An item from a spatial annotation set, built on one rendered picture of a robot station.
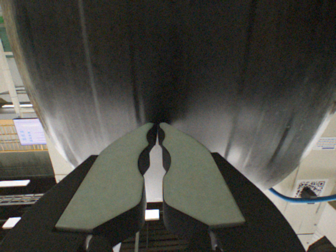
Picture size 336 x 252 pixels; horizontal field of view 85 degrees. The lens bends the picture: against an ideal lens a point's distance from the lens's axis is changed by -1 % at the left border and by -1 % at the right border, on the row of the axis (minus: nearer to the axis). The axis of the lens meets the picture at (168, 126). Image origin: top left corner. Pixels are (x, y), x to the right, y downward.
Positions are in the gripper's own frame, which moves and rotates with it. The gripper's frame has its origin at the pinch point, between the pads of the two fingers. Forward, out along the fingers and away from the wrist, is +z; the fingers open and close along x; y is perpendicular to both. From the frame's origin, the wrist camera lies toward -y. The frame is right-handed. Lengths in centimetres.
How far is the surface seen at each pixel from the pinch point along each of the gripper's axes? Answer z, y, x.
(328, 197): 16.0, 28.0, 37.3
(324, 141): 20.2, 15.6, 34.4
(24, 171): 821, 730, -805
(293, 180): 19.1, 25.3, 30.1
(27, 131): 299, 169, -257
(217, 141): 1.3, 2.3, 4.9
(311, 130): 1.5, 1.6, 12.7
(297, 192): 18.6, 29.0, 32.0
